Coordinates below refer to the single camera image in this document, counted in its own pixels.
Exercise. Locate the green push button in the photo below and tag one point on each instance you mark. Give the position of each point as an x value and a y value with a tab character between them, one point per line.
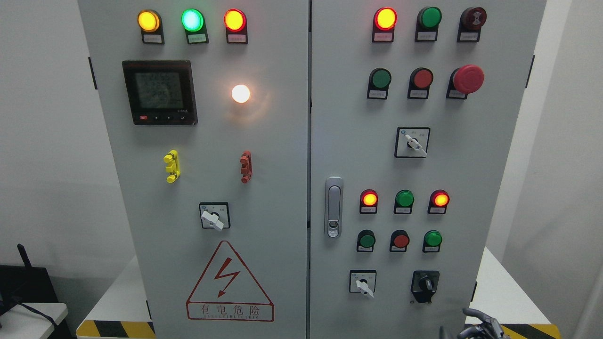
432	241
378	83
365	241

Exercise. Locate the dark red buzzer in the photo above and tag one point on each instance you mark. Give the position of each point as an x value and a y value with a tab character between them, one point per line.
470	24

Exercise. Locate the red lit indicator top right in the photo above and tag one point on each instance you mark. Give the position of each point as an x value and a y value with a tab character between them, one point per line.
384	23

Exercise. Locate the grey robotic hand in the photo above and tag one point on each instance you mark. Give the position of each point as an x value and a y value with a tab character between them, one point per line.
489	328

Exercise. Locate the black digital power meter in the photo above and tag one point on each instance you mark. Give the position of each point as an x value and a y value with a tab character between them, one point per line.
160	92

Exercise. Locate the white selector switch left door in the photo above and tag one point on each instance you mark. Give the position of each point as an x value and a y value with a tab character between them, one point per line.
214	215

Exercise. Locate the black device with antenna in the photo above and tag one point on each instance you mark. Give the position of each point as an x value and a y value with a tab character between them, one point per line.
24	284

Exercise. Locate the grey right cabinet door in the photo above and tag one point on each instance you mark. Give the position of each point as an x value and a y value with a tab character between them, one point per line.
354	137

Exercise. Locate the green lit indicator light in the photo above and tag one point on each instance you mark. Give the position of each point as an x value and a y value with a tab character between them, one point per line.
194	25

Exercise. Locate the red lit indicator light left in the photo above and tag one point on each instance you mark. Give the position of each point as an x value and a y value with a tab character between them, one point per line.
235	22

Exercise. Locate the yellow indicator light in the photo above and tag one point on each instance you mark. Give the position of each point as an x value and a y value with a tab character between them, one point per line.
150	24

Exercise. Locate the white platform with hazard stripes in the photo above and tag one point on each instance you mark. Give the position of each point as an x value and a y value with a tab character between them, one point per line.
122	312

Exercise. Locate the red indicator middle right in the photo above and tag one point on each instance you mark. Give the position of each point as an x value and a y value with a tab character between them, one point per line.
438	202

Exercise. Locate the red high voltage warning sticker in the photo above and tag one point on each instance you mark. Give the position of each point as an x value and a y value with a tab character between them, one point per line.
228	291

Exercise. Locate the red push button upper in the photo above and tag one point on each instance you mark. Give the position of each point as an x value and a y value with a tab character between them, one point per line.
419	83

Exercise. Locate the red terminal connector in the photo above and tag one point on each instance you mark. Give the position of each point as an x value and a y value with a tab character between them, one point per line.
246	166

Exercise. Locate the green indicator middle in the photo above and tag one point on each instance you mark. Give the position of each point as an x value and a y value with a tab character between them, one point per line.
403	203

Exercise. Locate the white selector switch upper right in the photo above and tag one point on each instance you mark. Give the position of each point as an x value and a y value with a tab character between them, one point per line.
412	142

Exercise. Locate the red push button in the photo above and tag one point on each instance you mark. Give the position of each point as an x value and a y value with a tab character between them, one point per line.
399	241
419	83

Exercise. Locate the yellow terminal connector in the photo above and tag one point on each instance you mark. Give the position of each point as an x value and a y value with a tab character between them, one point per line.
172	166

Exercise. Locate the green push button lower left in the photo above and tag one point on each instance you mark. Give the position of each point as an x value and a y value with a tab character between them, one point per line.
365	241

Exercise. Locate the grey cabinet door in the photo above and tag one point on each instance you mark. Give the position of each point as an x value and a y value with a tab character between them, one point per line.
354	137
268	214

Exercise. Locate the white selector switch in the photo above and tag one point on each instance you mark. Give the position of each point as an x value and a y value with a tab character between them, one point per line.
412	142
363	282

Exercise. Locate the red emergency stop button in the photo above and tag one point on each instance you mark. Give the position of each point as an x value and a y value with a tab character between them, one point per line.
465	80

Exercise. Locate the white side table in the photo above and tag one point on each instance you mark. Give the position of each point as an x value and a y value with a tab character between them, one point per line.
19	323

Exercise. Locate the silver door lock handle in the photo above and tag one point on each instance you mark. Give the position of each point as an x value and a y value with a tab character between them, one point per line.
333	205

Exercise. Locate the white selector switch lower right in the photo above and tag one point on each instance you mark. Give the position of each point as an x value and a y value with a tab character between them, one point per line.
363	282

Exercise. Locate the red indicator middle left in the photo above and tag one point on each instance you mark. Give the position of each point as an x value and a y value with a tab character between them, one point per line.
368	202

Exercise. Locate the grey left cabinet door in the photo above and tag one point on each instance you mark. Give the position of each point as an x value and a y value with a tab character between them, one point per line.
268	214

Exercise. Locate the green push button upper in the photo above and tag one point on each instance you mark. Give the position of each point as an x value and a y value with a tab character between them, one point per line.
378	83

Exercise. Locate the green indicator top right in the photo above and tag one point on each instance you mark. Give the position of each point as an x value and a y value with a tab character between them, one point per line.
427	24

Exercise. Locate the black rotary knob switch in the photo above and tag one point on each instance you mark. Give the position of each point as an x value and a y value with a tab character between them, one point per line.
424	285

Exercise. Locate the white lit indicator lamp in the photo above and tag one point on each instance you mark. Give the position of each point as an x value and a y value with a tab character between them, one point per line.
240	93

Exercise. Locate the red push button lower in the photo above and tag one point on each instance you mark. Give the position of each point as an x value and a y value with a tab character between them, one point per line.
399	241

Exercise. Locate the green push button lower right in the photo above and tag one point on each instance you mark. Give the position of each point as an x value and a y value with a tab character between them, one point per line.
432	241

